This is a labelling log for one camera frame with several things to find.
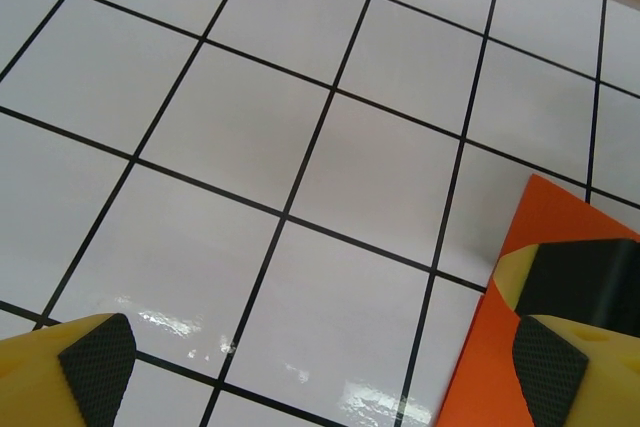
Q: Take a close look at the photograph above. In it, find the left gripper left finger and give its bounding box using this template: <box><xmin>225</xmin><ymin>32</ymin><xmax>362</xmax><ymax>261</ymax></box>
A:
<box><xmin>0</xmin><ymin>312</ymin><xmax>137</xmax><ymax>427</ymax></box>

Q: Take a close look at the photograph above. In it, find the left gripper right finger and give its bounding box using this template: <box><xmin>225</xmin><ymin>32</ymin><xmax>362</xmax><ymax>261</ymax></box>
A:
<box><xmin>512</xmin><ymin>314</ymin><xmax>640</xmax><ymax>427</ymax></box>

